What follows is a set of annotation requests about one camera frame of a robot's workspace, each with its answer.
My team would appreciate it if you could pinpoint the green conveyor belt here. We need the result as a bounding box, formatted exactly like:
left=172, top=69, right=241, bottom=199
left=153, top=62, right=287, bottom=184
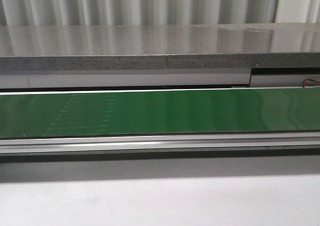
left=0, top=88, right=320, bottom=139

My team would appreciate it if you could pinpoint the aluminium conveyor front rail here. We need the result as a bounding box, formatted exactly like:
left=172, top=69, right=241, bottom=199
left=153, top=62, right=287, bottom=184
left=0, top=131, right=320, bottom=157

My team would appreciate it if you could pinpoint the white panel under countertop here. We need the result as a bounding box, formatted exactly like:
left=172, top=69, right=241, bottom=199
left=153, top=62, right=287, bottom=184
left=0, top=67, right=320, bottom=90

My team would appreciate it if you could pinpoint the white pleated curtain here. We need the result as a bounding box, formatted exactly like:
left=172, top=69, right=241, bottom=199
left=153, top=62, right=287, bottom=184
left=0, top=0, right=320, bottom=26

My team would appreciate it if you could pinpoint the grey stone countertop slab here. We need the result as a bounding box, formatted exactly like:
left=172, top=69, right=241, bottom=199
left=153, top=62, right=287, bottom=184
left=0, top=23, right=320, bottom=72

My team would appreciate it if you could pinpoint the red wire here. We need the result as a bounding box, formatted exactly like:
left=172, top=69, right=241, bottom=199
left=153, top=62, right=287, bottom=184
left=302, top=78, right=320, bottom=89

